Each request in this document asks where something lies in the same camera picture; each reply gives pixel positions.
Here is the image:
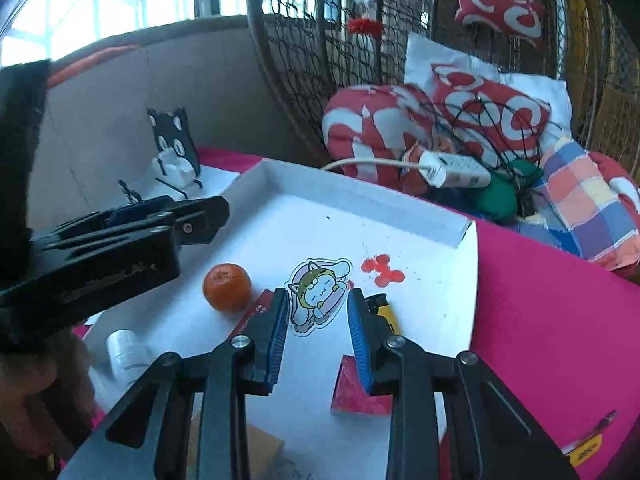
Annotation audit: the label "small red swirl pillow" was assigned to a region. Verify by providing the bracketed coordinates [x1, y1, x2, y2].
[454, 0, 547, 41]

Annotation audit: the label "orange tangerine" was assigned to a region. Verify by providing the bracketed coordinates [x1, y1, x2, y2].
[202, 263, 252, 313]

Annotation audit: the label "white power cable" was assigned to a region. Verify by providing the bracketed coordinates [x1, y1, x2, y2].
[320, 156, 426, 173]

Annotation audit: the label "person's left hand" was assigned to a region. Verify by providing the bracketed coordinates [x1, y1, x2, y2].
[0, 332, 98, 461]

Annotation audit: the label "white plastic bottle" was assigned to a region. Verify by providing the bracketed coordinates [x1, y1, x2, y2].
[106, 329, 151, 386]

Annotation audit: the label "white pillow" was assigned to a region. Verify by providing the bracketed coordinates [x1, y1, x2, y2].
[402, 34, 572, 151]

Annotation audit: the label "white cardboard tray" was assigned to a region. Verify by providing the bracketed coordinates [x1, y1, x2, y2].
[57, 158, 481, 480]

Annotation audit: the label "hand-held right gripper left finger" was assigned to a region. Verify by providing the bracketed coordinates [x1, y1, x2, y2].
[60, 287, 291, 480]

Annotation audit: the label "red flower ornament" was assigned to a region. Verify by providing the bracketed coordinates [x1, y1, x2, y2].
[347, 17, 386, 37]

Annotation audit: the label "plaid cushion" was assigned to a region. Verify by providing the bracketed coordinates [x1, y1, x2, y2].
[530, 137, 640, 266]

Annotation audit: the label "blue cloth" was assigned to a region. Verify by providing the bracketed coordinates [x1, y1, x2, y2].
[435, 187, 581, 257]

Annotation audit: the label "cartoon cat sticker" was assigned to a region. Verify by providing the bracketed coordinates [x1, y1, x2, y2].
[285, 258, 354, 336]

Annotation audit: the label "red packet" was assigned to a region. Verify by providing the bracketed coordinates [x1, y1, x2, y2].
[330, 355, 396, 417]

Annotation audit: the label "white power strip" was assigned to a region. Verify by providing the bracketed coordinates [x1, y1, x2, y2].
[419, 151, 492, 189]

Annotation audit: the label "red swirl seat cushion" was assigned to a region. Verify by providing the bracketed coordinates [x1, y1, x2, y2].
[321, 85, 456, 196]
[590, 152, 640, 281]

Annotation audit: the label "green plush object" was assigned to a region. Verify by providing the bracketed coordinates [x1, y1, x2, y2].
[470, 159, 545, 225]

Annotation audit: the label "square red swirl cushion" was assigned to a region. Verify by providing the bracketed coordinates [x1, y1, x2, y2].
[431, 63, 552, 161]

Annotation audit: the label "wicker hanging egg chair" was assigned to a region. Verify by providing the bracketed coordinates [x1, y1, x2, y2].
[247, 0, 640, 171]

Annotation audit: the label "black cables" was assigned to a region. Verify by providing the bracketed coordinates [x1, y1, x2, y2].
[400, 95, 566, 201]

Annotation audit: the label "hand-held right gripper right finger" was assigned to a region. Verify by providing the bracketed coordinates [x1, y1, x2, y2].
[346, 287, 583, 480]

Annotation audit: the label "black cat phone holder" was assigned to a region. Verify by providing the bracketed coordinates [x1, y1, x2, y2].
[118, 106, 204, 206]

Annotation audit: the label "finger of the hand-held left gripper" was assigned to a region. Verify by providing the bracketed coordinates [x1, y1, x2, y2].
[30, 210, 208, 261]
[50, 195, 231, 235]

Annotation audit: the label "small brown cardboard box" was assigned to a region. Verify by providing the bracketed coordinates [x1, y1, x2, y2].
[185, 400, 286, 480]

